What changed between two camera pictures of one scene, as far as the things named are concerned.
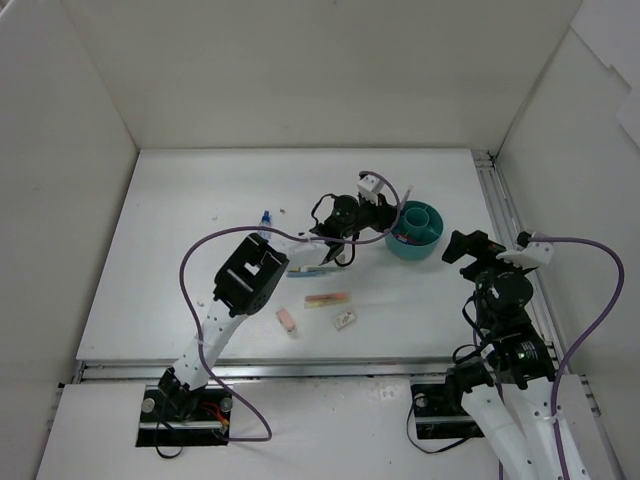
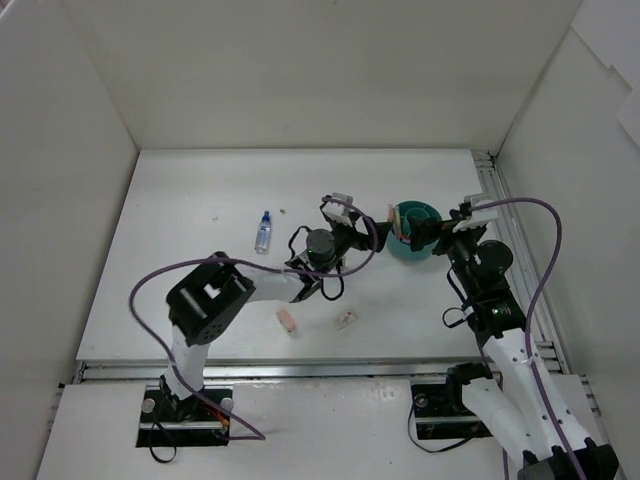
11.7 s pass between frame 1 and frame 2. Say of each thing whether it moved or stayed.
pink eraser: stayed
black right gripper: moved
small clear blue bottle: stayed
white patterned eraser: stayed
